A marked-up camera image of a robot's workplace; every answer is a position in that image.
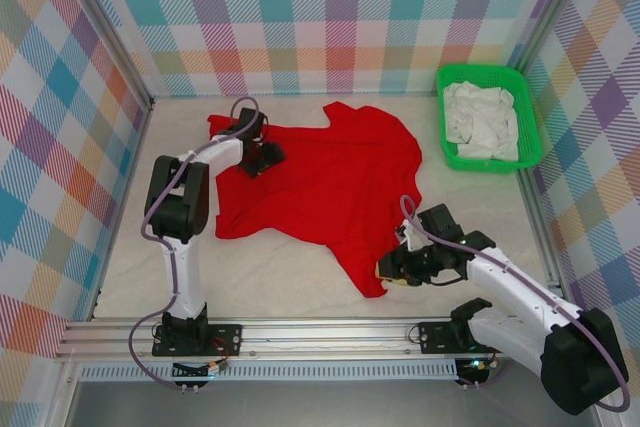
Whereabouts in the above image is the aluminium mounting rail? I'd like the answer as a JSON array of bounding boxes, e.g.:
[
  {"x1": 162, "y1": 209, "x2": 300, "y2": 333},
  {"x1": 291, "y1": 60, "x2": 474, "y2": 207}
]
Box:
[{"x1": 53, "y1": 315, "x2": 610, "y2": 364}]

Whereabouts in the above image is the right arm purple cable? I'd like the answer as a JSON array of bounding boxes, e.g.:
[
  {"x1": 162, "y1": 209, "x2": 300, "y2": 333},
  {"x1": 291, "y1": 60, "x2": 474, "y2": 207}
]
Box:
[{"x1": 401, "y1": 194, "x2": 630, "y2": 413}]

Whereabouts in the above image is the white t-shirt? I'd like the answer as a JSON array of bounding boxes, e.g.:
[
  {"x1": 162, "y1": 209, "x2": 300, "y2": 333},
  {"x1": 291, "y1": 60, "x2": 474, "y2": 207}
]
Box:
[{"x1": 443, "y1": 79, "x2": 520, "y2": 162}]

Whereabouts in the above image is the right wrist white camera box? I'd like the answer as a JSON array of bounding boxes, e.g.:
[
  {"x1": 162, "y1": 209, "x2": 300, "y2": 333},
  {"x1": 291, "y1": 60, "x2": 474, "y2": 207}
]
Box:
[{"x1": 396, "y1": 220, "x2": 424, "y2": 252}]

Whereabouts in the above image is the aluminium frame post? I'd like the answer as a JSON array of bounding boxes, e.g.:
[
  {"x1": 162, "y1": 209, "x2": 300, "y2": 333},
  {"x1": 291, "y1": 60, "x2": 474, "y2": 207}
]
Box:
[
  {"x1": 508, "y1": 0, "x2": 594, "y2": 71},
  {"x1": 52, "y1": 0, "x2": 156, "y2": 111}
]

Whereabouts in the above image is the aluminium frame leg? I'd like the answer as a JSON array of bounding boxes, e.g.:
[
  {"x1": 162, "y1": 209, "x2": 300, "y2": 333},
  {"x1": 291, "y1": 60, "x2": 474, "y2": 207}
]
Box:
[{"x1": 45, "y1": 360, "x2": 84, "y2": 427}]

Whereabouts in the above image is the green plastic basket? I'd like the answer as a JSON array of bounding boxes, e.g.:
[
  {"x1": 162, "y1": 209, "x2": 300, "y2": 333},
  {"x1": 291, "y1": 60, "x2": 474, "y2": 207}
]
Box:
[{"x1": 435, "y1": 63, "x2": 545, "y2": 176}]

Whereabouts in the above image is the red printed t-shirt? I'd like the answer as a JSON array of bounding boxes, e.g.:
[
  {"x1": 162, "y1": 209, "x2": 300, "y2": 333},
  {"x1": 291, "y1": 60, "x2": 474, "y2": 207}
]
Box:
[{"x1": 207, "y1": 101, "x2": 425, "y2": 298}]

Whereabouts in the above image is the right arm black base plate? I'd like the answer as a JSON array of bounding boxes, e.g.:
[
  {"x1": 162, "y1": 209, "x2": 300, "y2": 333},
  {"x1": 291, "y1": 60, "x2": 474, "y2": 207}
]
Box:
[{"x1": 416, "y1": 319, "x2": 476, "y2": 354}]

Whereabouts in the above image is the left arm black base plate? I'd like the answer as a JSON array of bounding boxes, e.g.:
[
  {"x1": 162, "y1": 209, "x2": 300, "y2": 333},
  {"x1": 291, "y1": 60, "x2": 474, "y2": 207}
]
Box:
[{"x1": 151, "y1": 323, "x2": 245, "y2": 358}]

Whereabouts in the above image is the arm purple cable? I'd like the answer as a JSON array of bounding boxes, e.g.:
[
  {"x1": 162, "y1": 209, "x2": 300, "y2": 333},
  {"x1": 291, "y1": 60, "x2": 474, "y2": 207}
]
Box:
[
  {"x1": 401, "y1": 194, "x2": 630, "y2": 413},
  {"x1": 128, "y1": 96, "x2": 274, "y2": 392}
]

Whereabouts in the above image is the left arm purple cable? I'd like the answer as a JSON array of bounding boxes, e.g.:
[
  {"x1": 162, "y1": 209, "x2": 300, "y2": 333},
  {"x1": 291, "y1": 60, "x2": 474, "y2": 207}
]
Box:
[{"x1": 128, "y1": 96, "x2": 274, "y2": 392}]

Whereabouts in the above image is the grey slotted cable duct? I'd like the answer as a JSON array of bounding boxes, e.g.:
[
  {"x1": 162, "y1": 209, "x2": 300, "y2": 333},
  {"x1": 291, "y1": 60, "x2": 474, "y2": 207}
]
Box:
[{"x1": 78, "y1": 365, "x2": 460, "y2": 382}]

